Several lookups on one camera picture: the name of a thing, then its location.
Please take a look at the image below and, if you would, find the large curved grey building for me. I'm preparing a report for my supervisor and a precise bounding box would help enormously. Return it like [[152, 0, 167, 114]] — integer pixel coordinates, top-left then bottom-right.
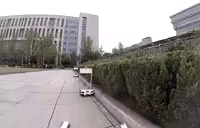
[[0, 12, 100, 66]]

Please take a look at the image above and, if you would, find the white vehicle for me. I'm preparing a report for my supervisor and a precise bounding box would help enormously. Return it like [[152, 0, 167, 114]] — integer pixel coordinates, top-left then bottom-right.
[[72, 71, 80, 78]]

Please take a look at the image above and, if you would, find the green hedge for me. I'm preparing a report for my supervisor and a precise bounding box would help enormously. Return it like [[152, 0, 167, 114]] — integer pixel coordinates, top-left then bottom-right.
[[79, 43, 200, 128]]

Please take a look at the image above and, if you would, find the grey concrete road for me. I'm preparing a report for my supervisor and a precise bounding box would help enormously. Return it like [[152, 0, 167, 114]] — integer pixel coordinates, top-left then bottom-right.
[[0, 68, 122, 128]]

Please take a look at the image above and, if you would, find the grey striped building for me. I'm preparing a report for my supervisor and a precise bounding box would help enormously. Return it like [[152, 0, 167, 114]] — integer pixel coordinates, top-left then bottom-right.
[[169, 0, 200, 37]]

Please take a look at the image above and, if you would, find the row of trees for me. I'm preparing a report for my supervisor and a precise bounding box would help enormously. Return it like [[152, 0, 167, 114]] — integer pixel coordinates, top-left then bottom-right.
[[0, 29, 104, 68]]

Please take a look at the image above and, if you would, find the grey stone kerb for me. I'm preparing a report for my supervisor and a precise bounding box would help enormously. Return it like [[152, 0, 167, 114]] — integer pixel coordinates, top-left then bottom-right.
[[78, 75, 162, 128]]

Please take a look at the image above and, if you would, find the white sign board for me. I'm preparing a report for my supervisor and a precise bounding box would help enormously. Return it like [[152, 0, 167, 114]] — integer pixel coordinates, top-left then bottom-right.
[[79, 67, 94, 89]]

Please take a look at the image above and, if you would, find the robot's own part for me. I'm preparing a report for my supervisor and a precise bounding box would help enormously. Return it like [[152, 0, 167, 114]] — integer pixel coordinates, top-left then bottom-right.
[[60, 120, 71, 128]]

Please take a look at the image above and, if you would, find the low grey building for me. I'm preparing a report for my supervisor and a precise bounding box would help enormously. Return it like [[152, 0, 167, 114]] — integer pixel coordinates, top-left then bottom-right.
[[111, 33, 200, 56]]

